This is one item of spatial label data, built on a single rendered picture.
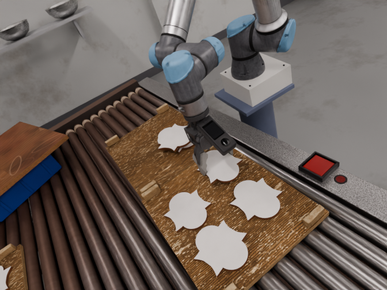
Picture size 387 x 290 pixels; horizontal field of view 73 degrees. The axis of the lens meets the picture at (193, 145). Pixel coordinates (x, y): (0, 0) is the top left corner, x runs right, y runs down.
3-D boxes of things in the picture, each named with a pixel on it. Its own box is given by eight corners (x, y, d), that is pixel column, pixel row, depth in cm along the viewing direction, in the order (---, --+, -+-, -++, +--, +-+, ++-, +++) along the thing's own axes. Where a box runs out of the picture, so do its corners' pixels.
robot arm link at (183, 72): (198, 46, 61) (177, 64, 57) (211, 87, 68) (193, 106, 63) (174, 48, 66) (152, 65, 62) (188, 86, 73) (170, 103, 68)
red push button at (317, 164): (315, 157, 78) (315, 154, 77) (334, 166, 74) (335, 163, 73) (302, 169, 76) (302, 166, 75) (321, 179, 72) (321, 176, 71)
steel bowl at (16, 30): (35, 29, 296) (27, 17, 289) (35, 33, 270) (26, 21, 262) (6, 42, 290) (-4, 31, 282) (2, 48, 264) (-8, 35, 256)
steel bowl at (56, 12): (81, 8, 308) (74, -5, 299) (85, 10, 280) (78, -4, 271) (52, 21, 301) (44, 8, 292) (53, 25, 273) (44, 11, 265)
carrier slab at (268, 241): (225, 144, 94) (224, 141, 93) (329, 215, 63) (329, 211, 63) (143, 203, 85) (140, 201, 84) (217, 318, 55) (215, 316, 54)
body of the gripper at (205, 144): (208, 130, 82) (196, 98, 75) (225, 140, 76) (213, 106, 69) (189, 143, 81) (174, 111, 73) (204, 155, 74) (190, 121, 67)
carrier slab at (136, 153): (171, 108, 125) (170, 106, 124) (224, 142, 95) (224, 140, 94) (106, 150, 116) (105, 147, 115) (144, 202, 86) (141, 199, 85)
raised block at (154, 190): (159, 187, 86) (156, 182, 84) (162, 191, 85) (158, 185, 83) (143, 199, 85) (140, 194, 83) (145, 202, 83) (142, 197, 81)
